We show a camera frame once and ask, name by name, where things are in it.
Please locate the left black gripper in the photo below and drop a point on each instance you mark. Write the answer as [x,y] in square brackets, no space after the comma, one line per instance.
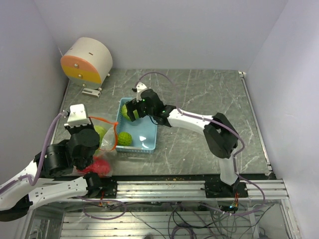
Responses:
[71,130]

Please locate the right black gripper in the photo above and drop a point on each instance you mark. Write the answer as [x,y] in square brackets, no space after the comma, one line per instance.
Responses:
[132,105]

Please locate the large green cabbage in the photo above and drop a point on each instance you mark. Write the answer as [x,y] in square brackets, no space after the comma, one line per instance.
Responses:
[101,132]
[124,112]

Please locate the clear orange-zip bag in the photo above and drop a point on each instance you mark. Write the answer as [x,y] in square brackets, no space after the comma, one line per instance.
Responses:
[111,136]
[86,170]

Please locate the small green cabbage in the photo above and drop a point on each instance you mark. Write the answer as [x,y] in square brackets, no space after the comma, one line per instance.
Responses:
[97,151]
[124,139]

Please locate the red tomato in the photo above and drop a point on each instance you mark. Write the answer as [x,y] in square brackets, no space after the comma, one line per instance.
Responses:
[101,167]

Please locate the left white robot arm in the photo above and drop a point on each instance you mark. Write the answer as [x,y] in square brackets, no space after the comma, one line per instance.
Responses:
[26,190]

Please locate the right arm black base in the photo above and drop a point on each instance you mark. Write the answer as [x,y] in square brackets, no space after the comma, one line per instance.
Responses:
[218,189]

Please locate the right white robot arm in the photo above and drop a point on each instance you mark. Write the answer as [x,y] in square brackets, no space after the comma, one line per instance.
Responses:
[221,137]

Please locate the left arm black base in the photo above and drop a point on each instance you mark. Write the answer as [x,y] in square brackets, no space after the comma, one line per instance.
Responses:
[102,186]

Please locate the light blue plastic basket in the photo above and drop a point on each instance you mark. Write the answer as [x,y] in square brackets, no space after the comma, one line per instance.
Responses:
[143,132]

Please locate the white slotted plastic block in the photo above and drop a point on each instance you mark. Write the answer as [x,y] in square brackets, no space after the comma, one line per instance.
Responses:
[91,92]

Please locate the round cream drawer box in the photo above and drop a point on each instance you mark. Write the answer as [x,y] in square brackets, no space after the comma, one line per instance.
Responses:
[87,63]

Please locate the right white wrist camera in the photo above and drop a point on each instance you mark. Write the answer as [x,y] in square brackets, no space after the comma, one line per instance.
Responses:
[140,87]

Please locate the aluminium frame rail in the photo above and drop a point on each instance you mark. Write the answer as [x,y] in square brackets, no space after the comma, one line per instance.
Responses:
[155,191]

